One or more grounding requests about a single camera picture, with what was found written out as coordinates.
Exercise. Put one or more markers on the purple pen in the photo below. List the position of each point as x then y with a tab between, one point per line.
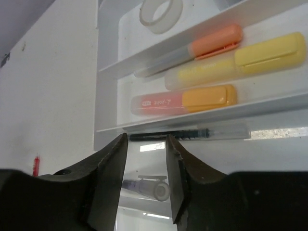
154	187

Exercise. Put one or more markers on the red pen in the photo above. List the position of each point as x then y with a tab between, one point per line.
36	164

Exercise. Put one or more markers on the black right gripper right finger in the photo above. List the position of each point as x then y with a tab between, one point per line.
205	199

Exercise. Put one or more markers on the black pen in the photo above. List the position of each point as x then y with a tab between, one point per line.
225	132

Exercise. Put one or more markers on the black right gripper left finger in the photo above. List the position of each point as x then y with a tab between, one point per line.
81	197

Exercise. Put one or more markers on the white compartment tray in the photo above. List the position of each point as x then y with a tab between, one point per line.
274	106

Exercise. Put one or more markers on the yellow white highlighter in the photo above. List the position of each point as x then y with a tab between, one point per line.
284	52

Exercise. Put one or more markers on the orange pink highlighter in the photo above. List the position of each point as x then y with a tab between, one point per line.
184	101

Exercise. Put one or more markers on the clear tape roll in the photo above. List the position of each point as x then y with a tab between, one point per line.
159	16

